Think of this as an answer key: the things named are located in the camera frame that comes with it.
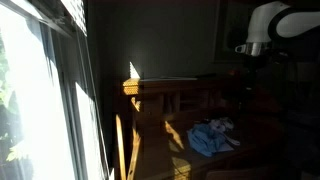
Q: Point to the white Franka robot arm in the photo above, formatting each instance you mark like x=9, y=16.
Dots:
x=266, y=23

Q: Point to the window blind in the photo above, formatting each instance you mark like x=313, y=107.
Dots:
x=77, y=13

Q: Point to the wooden desk with hutch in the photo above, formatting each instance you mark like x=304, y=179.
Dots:
x=150, y=113

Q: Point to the blue cloth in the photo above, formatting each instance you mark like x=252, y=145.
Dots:
x=205, y=140

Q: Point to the thin blind wand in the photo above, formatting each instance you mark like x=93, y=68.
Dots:
x=95, y=110

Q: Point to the green tree foliage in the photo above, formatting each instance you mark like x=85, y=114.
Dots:
x=5, y=96

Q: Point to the window with frame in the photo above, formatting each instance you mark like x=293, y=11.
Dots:
x=40, y=100

